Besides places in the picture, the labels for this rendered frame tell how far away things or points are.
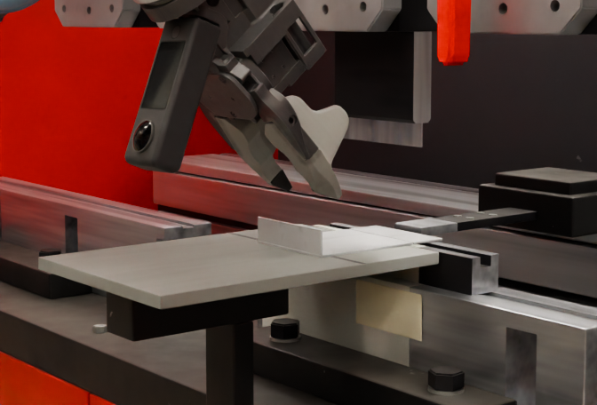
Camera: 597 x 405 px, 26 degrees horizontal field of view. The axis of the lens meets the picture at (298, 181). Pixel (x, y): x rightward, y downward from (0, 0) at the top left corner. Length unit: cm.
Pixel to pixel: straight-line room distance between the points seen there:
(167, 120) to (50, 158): 97
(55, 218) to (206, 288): 66
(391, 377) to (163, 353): 27
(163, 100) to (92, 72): 98
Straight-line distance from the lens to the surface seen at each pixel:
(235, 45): 97
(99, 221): 146
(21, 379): 140
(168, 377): 115
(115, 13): 137
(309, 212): 157
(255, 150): 104
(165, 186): 183
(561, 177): 126
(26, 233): 162
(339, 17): 108
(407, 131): 108
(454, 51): 93
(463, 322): 102
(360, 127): 113
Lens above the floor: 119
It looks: 7 degrees down
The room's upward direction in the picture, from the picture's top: straight up
